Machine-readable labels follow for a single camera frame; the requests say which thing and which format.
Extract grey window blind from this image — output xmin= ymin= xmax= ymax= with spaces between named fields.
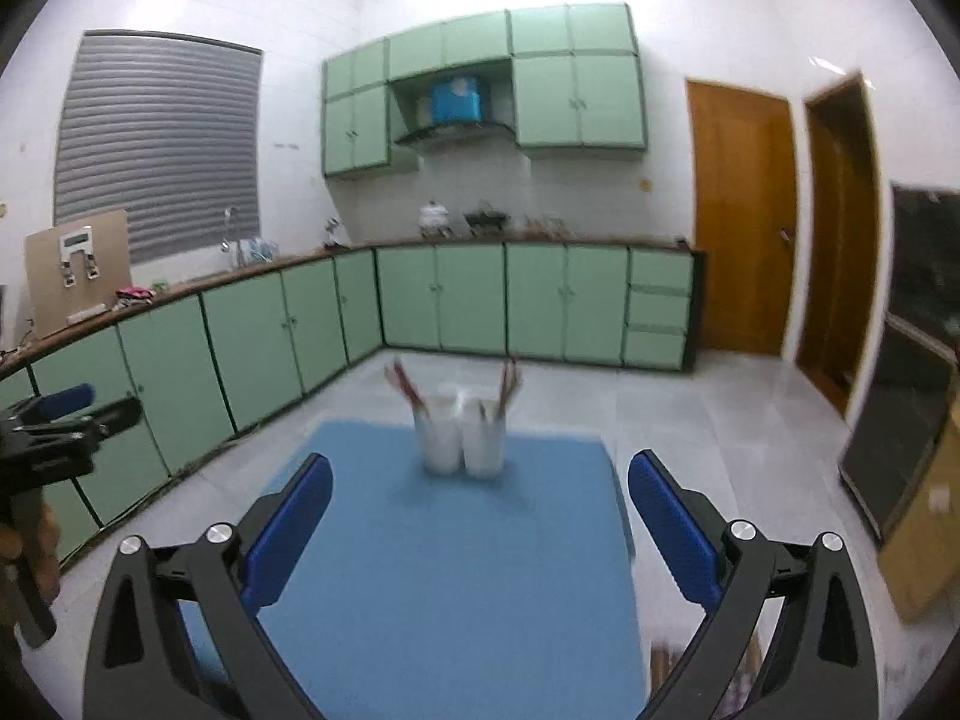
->
xmin=52 ymin=30 xmax=265 ymax=265

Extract green wall cabinets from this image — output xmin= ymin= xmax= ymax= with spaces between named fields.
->
xmin=321 ymin=2 xmax=647 ymax=181

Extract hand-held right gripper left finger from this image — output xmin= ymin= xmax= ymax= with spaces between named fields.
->
xmin=81 ymin=452 xmax=335 ymax=720

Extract wooden door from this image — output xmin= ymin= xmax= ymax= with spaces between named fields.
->
xmin=795 ymin=73 xmax=882 ymax=415
xmin=686 ymin=79 xmax=797 ymax=357

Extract green base cabinets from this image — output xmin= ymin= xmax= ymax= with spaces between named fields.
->
xmin=0 ymin=240 xmax=706 ymax=563

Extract blue box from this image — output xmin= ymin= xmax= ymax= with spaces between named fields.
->
xmin=430 ymin=77 xmax=483 ymax=125

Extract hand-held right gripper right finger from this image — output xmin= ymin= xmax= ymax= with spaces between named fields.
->
xmin=627 ymin=450 xmax=880 ymax=720

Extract black glass cabinet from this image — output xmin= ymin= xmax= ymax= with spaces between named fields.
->
xmin=836 ymin=181 xmax=960 ymax=541

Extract white utensil holder cup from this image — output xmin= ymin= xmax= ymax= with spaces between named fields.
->
xmin=416 ymin=390 xmax=470 ymax=475
xmin=461 ymin=397 xmax=511 ymax=479

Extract white device on board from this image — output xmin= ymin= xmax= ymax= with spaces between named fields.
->
xmin=58 ymin=225 xmax=103 ymax=286

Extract person's left hand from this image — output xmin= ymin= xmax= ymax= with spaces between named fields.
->
xmin=25 ymin=504 xmax=65 ymax=608

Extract blue tablecloth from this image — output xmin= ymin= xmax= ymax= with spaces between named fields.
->
xmin=176 ymin=420 xmax=650 ymax=720

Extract metal range hood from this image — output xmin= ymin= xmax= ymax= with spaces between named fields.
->
xmin=394 ymin=120 xmax=518 ymax=149

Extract cardboard box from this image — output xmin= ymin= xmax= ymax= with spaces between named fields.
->
xmin=877 ymin=397 xmax=960 ymax=620

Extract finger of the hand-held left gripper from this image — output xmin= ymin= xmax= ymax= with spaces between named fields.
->
xmin=22 ymin=381 xmax=98 ymax=422
xmin=71 ymin=394 xmax=144 ymax=440

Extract brown cardboard board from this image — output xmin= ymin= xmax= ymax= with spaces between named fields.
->
xmin=25 ymin=208 xmax=132 ymax=338

